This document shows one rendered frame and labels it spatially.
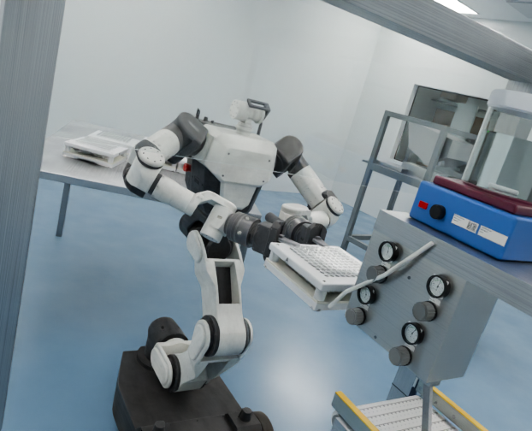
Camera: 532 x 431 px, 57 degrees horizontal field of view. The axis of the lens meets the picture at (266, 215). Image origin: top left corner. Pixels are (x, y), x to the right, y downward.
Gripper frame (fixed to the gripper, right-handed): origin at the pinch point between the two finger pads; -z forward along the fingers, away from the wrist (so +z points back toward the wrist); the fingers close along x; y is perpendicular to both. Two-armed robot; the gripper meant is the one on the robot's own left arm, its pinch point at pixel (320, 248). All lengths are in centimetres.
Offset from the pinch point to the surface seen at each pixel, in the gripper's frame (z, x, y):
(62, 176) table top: 104, 16, 66
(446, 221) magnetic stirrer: -53, -25, 12
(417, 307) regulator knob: -59, -12, 18
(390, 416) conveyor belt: -46, 21, 1
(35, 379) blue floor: 83, 101, 65
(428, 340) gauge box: -61, -7, 15
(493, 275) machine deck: -67, -21, 14
